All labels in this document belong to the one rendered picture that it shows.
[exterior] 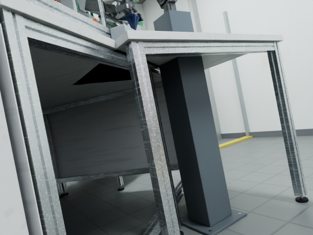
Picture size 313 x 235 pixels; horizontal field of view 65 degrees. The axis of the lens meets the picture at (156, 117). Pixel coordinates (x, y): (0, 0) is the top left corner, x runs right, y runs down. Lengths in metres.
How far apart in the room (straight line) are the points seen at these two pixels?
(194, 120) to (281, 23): 2.51
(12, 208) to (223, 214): 1.03
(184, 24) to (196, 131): 0.53
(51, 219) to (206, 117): 0.89
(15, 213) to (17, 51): 0.29
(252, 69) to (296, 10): 0.85
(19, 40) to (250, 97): 3.41
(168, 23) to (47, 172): 0.94
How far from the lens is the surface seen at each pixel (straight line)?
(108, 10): 1.59
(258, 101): 3.68
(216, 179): 1.29
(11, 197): 0.51
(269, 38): 1.37
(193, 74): 1.23
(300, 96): 3.40
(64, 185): 2.59
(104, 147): 2.20
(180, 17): 1.30
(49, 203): 0.55
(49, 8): 0.80
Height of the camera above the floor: 0.58
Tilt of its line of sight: level
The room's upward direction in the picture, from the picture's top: 11 degrees counter-clockwise
